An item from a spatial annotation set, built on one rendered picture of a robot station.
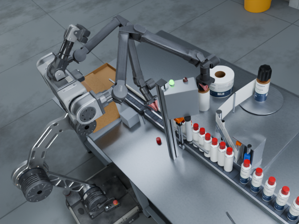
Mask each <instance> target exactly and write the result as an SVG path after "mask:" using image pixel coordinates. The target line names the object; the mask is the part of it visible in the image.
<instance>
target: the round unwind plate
mask: <svg viewBox="0 0 299 224"><path fill-rule="evenodd" d="M282 105H283V96H282V94H281V93H280V91H279V90H277V89H276V88H274V87H272V86H269V89H268V94H267V100H266V101H265V102H262V103H260V102H257V101H255V100H254V94H253V95H251V96H250V97H248V98H247V99H246V100H244V101H243V102H241V103H240V106H241V107H242V108H243V109H245V110H246V111H248V112H251V113H253V114H258V115H267V114H272V113H274V112H276V111H278V110H279V109H280V108H281V107H282Z"/></svg>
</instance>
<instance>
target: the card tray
mask: <svg viewBox="0 0 299 224"><path fill-rule="evenodd" d="M91 73H93V74H94V75H95V76H96V77H97V78H98V79H99V80H100V81H101V82H102V83H103V84H104V85H105V86H106V87H107V88H108V89H110V87H111V86H112V85H114V84H113V83H112V82H111V81H109V78H110V79H111V80H113V81H114V82H115V76H116V69H115V68H114V67H113V66H111V65H110V64H108V63H105V64H103V65H102V66H100V67H99V68H97V69H95V70H94V71H92V72H91ZM91 73H89V74H88V75H90V74H91ZM88 75H86V76H88ZM86 76H85V77H86Z"/></svg>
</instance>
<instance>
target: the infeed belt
mask: <svg viewBox="0 0 299 224"><path fill-rule="evenodd" d="M127 89H128V88H127ZM128 92H129V93H130V94H131V95H133V96H134V97H135V98H137V99H138V100H139V101H141V102H142V103H145V102H146V101H145V100H143V99H142V98H141V97H140V96H138V95H137V94H135V93H134V92H133V91H131V90H130V89H128ZM126 98H127V99H128V100H129V101H131V102H132V103H133V104H134V105H136V106H137V107H139V108H140V109H142V110H143V111H144V110H145V109H146V108H145V107H144V106H142V105H141V104H140V103H138V102H137V101H136V100H135V99H133V98H132V97H131V96H129V95H127V97H126ZM145 105H146V106H147V107H149V108H150V109H152V110H153V111H154V112H156V113H157V114H158V115H159V116H162V115H161V112H160V111H159V110H157V111H155V110H154V109H153V108H151V107H150V106H148V105H147V104H145ZM145 113H146V114H147V115H149V116H150V117H151V118H153V119H154V120H155V121H157V122H158V123H159V124H160V125H162V126H163V121H162V120H161V119H160V118H158V117H157V116H156V115H154V114H153V113H152V112H151V111H149V110H146V111H145ZM175 135H176V137H177V138H178V139H179V135H178V134H177V131H175ZM183 142H184V143H185V144H186V145H188V146H189V147H190V148H192V149H193V150H194V151H195V152H197V153H198V154H199V155H201V156H202V157H203V158H204V159H206V160H207V161H208V162H210V163H211V164H212V165H214V166H215V167H216V168H217V169H219V170H220V171H221V172H223V173H224V174H225V175H227V176H228V177H229V178H231V179H232V180H233V181H234V182H235V183H237V184H238V185H239V186H241V187H242V188H243V189H245V190H246V191H247V192H249V193H250V194H251V195H252V196H254V197H255V198H256V199H258V200H259V201H260V202H262V203H263V204H264V205H266V206H267V207H268V208H269V209H270V210H272V211H273V212H274V213H276V214H277V215H278V216H280V217H281V218H282V219H284V220H285V221H286V222H287V223H289V224H296V223H297V222H298V221H299V217H298V218H297V220H296V221H290V220H289V219H288V218H287V212H288V210H289V208H290V206H289V205H288V204H286V205H285V208H284V209H283V210H282V211H277V210H276V209H275V208H274V203H275V200H276V198H277V197H276V196H275V195H274V194H273V196H272V199H271V201H269V202H266V201H264V200H263V199H262V193H263V190H264V187H263V186H262V185H261V187H260V190H259V192H257V193H254V192H252V191H251V189H250V187H251V181H252V178H250V177H249V182H248V183H247V184H242V183H240V181H239V178H240V171H238V170H237V169H235V168H234V167H233V169H232V171H231V172H226V171H225V170H224V167H221V166H219V165H218V162H215V163H214V162H212V161H211V160H210V157H209V158H207V157H205V156H204V152H201V151H200V150H199V148H196V147H194V146H193V144H189V143H188V142H187V140H183Z"/></svg>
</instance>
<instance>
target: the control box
mask: <svg viewBox="0 0 299 224"><path fill-rule="evenodd" d="M187 79H188V82H187V83H183V79H181V80H175V81H174V85H172V86H171V85H169V82H167V83H168V86H167V87H166V88H165V87H164V89H163V94H164V99H165V104H166V111H167V116H168V119H169V120H171V119H176V118H181V117H186V116H193V115H198V114H199V101H198V87H197V84H196V81H195V78H194V77H191V78H187Z"/></svg>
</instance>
